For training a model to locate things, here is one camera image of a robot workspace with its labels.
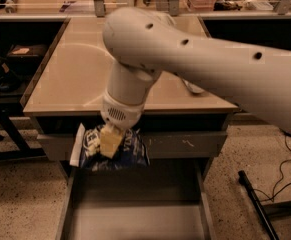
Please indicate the dark box with label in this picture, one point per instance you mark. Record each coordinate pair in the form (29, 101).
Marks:
(26, 53)

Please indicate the black metal bar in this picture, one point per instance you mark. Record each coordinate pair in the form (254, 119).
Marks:
(244, 181)

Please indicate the black bag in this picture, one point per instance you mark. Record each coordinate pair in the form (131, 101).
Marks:
(9, 81)

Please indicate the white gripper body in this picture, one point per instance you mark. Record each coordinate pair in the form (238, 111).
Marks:
(122, 113)

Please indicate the open grey middle drawer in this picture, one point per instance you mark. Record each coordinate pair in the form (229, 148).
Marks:
(164, 201)

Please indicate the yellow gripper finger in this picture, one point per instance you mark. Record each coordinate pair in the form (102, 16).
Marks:
(91, 143)
(110, 139)

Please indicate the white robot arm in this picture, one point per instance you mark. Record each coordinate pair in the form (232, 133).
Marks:
(144, 45)

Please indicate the blue chip bag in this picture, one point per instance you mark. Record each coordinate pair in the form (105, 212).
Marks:
(131, 153)

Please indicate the grey drawer cabinet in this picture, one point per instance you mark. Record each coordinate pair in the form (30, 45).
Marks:
(69, 92)

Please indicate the black table frame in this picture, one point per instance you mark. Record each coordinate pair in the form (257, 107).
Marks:
(11, 117)

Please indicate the grey top drawer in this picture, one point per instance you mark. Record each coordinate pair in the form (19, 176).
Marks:
(159, 145)

